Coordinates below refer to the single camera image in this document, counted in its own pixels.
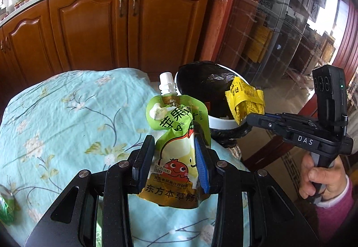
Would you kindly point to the person's right hand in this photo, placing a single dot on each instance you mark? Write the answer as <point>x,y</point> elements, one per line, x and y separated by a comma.
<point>330,180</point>

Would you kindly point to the wooden lower kitchen cabinets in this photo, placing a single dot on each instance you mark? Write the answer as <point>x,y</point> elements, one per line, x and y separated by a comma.
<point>92,26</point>

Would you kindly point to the yellow snack packet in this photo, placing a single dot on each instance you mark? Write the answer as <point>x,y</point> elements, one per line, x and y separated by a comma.
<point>246,101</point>

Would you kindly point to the white trash can black bag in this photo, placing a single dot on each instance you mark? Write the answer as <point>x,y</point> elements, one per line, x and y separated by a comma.
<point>221,124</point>

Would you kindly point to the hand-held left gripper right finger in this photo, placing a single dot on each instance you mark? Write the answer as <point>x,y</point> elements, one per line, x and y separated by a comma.
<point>202,164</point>

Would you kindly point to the green juice pouch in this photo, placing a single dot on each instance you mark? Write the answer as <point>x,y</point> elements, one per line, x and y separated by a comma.
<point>173,152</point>

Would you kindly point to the person's right forearm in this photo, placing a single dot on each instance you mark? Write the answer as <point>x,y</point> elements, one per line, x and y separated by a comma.
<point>338,210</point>

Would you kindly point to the glass door panel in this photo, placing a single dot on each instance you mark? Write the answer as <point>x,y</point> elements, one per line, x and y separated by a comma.
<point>293,26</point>

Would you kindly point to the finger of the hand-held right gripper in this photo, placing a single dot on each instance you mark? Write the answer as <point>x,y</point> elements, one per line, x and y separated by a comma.
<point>288,117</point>
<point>263,124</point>

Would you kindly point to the yellow box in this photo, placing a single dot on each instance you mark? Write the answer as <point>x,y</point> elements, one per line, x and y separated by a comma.
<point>258,43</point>

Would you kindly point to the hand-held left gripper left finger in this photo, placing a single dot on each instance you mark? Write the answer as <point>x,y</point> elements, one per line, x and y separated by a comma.
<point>143,157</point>

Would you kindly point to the teal floral tablecloth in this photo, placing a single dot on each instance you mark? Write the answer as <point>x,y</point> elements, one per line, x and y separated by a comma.
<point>70,124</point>

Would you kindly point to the green plastic bag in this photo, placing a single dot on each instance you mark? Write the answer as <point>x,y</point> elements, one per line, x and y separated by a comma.
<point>7,205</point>

